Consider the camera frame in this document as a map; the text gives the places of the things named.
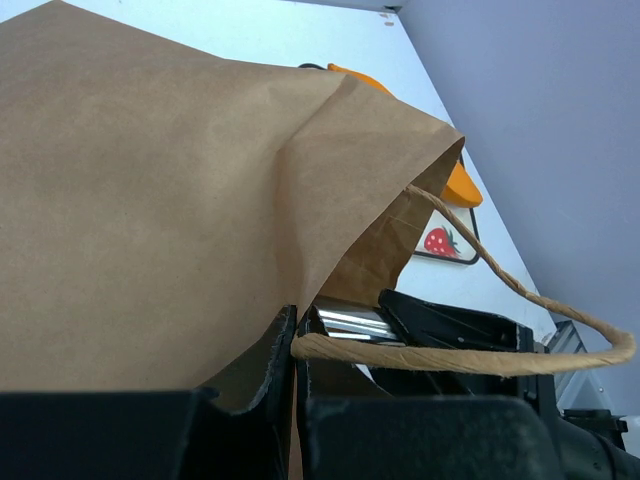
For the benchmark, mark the strawberry print tray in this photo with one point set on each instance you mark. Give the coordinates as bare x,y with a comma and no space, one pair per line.
441,240

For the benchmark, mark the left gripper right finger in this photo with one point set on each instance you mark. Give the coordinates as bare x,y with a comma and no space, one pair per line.
351,428

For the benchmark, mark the brown paper bag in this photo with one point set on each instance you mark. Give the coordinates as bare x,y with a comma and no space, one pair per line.
160,205

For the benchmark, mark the long orange fake baguette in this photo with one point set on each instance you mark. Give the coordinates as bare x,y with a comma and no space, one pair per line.
460,190

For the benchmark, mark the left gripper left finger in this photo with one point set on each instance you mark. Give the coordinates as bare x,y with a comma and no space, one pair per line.
234,426

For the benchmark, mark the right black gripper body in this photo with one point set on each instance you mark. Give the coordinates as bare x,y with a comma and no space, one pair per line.
460,352

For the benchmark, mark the metal tongs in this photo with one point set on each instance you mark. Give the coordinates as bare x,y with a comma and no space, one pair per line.
349,321

